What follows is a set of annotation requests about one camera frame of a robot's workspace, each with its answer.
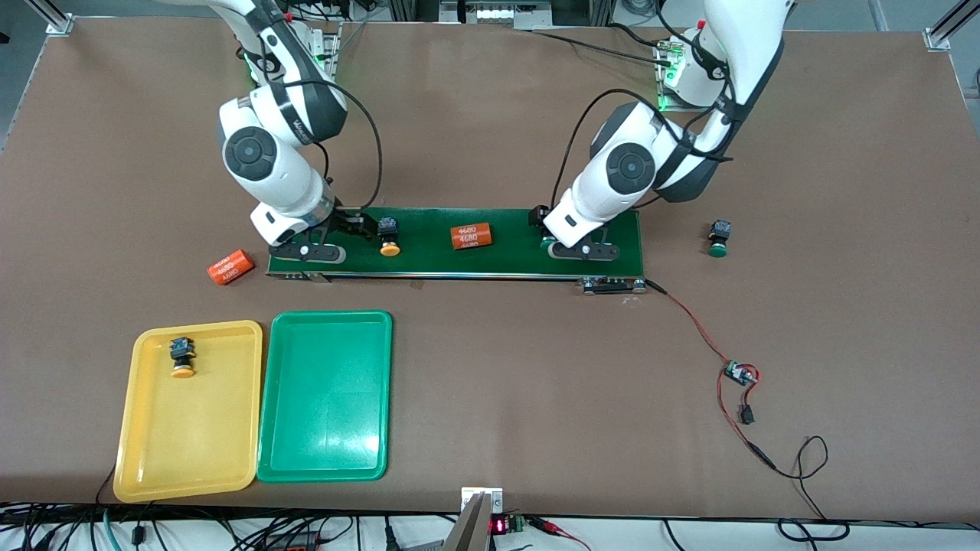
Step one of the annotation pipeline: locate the green conveyor belt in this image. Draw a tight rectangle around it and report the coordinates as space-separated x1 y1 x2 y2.
266 205 648 295

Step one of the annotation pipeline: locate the yellow plastic tray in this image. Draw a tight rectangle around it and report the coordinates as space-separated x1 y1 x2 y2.
113 320 263 504

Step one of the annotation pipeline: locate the silver camera stand bracket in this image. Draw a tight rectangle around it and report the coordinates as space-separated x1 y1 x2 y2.
444 487 506 551

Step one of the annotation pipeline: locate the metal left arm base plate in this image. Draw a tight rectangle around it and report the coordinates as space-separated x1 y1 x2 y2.
655 38 709 114

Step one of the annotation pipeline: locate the black cable on table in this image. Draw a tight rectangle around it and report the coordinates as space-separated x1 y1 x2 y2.
528 23 675 68

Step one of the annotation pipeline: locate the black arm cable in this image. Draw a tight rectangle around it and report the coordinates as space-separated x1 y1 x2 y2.
289 77 384 214
555 0 737 209

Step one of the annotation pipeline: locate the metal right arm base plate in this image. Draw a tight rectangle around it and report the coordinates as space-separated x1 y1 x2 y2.
306 21 343 83

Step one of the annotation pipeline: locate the thin black looped cable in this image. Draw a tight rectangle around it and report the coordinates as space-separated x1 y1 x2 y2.
773 436 851 540

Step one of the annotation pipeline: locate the green plastic tray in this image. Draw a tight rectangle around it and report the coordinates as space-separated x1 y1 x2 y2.
256 310 394 483

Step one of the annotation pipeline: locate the orange 4680 cylinder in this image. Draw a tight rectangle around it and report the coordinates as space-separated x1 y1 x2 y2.
449 223 493 251
207 249 255 285

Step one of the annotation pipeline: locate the aluminium frame profile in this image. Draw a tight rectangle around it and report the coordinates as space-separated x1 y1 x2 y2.
27 0 75 35
923 0 980 52

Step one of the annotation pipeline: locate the silver control box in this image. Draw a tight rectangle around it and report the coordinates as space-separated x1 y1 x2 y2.
439 0 554 30

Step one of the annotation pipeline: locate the red and black wire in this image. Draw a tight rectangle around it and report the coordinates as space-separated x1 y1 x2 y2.
645 278 778 471

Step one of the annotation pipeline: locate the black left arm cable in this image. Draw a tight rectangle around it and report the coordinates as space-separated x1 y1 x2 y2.
555 0 737 209

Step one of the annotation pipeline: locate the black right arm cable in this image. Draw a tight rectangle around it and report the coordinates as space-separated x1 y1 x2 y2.
289 77 384 214

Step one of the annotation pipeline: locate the red clip lead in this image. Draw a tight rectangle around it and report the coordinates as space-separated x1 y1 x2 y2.
528 517 592 551

